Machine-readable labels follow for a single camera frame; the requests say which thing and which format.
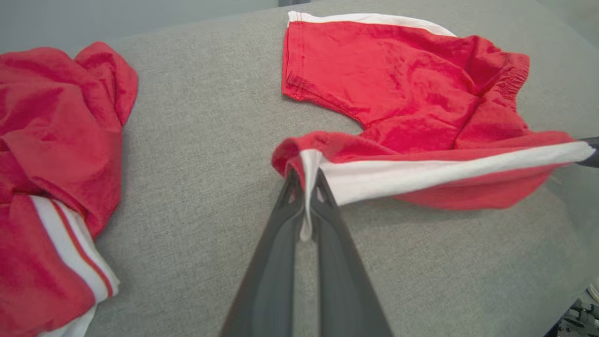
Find red Bulls shorts white stripe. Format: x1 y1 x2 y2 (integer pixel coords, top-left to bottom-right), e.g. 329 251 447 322
271 10 597 242

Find red Bulls jersey white sleeves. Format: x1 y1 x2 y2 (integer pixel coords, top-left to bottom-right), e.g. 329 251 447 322
0 41 139 337

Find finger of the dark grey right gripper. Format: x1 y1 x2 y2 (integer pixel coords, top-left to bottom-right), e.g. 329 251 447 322
577 137 599 169

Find dark grey equipment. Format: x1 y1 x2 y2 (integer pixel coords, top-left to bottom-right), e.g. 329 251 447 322
545 281 599 337

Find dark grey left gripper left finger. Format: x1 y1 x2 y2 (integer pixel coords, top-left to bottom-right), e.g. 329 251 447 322
220 168 306 337

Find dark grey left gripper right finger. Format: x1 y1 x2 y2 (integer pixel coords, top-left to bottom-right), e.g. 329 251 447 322
311 168 394 337

